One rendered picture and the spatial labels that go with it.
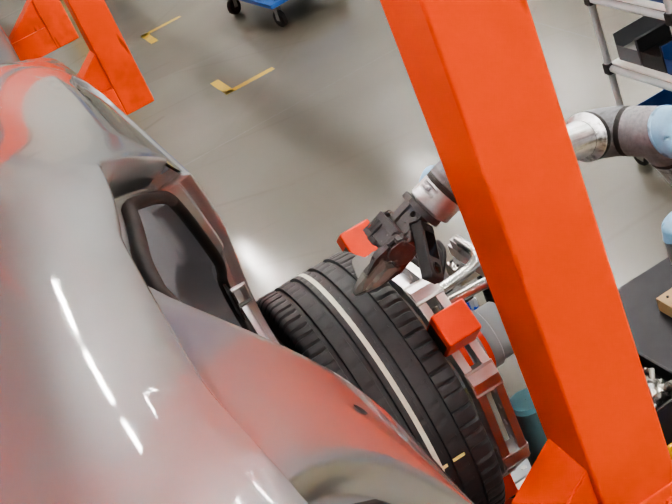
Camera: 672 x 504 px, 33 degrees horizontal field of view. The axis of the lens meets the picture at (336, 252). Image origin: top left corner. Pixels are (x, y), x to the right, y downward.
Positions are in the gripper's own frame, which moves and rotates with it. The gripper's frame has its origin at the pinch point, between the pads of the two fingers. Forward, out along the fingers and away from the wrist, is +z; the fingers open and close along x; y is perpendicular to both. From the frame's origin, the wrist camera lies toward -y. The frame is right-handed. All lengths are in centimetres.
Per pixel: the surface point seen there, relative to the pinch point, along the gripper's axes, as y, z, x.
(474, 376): -17.9, -1.4, -22.5
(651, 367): -16, -21, -89
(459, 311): -10.8, -9.4, -13.0
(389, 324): -3.7, 2.1, -9.3
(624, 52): 123, -84, -200
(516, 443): -26.6, 4.6, -39.5
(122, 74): 326, 78, -194
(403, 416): -19.3, 11.4, -10.5
